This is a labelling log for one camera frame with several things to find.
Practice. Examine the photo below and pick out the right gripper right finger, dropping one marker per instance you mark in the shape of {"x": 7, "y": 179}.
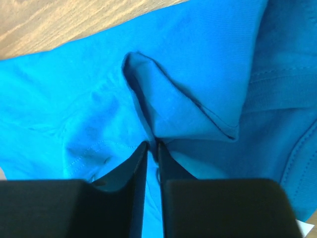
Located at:
{"x": 221, "y": 208}

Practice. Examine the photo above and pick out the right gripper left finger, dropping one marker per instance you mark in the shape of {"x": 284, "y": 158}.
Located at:
{"x": 110, "y": 207}

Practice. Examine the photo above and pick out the blue t shirt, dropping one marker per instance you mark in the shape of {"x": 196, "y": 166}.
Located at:
{"x": 230, "y": 86}

